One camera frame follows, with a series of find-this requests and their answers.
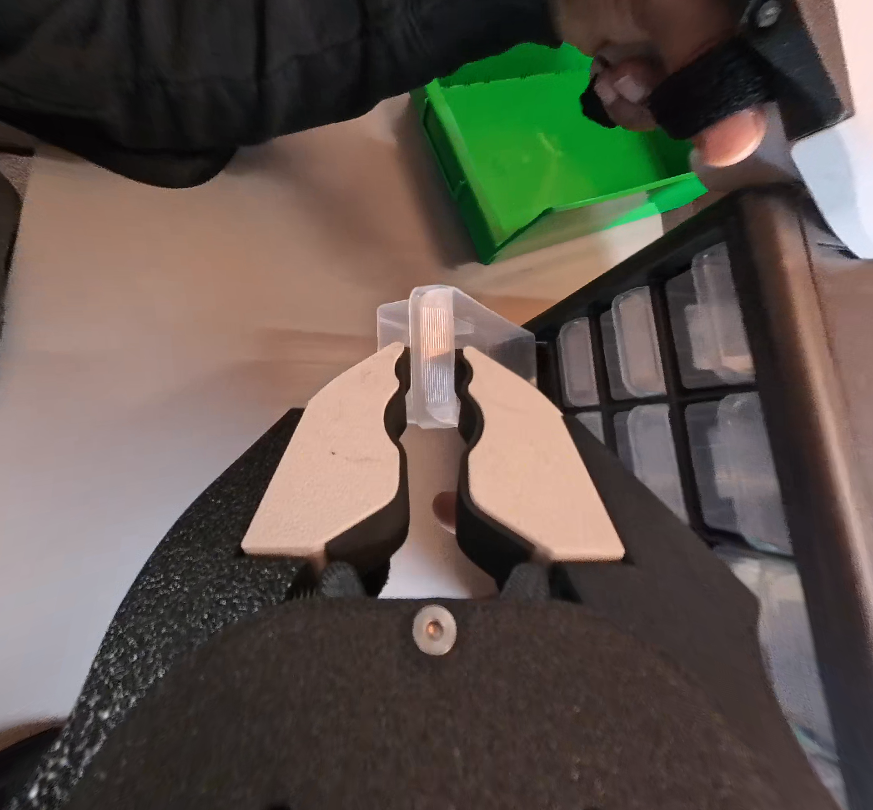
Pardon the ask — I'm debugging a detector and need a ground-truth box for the green plastic bin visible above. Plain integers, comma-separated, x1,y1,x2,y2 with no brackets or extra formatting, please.
408,43,710,266

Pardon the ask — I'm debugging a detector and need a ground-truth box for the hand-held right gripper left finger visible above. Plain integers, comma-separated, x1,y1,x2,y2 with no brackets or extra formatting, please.
240,341,412,559

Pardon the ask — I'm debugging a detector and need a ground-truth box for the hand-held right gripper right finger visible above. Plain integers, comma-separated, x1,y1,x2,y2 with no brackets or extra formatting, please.
453,345,625,563

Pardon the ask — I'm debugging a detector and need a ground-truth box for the black drawer cabinet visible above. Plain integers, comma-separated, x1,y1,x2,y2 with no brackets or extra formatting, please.
521,186,873,810

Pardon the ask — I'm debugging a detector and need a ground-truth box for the grid of clear drawers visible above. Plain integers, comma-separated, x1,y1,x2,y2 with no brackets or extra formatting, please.
553,242,842,764

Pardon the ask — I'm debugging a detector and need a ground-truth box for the person's left forearm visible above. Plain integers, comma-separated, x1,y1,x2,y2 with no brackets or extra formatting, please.
0,0,567,189

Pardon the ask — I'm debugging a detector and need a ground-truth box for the clear plastic drawer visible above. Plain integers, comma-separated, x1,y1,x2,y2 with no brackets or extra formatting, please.
376,283,535,430

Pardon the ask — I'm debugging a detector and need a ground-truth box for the light grey desk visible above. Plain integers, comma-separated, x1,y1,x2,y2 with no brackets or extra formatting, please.
0,92,690,745

